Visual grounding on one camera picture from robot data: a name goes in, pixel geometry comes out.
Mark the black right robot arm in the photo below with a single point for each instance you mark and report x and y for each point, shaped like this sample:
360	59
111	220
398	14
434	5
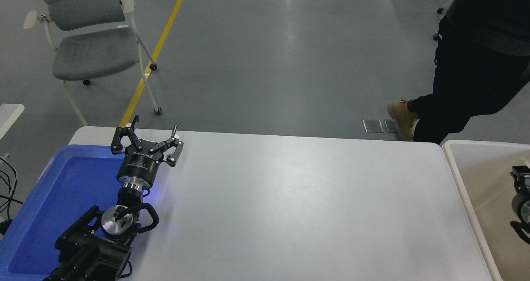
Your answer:
522	208

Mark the white framed wheeled chair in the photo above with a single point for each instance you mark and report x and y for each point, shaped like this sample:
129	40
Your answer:
445	6

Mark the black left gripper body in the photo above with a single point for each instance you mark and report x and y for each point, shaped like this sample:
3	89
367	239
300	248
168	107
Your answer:
138	167

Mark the small white side table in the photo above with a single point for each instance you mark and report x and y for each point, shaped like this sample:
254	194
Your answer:
8	115

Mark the metal floor plate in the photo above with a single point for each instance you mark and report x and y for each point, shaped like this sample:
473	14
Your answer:
373	126
390	126

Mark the large pale bin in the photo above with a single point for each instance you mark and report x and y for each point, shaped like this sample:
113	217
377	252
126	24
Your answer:
484	198

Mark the standing person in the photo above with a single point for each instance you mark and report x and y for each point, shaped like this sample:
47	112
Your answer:
476	66

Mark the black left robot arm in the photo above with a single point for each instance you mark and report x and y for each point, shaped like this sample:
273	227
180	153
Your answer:
91	252

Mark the blue plastic tray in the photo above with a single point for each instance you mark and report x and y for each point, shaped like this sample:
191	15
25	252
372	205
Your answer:
62	198

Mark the grey padded chair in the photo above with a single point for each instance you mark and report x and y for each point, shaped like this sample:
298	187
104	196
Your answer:
93	49

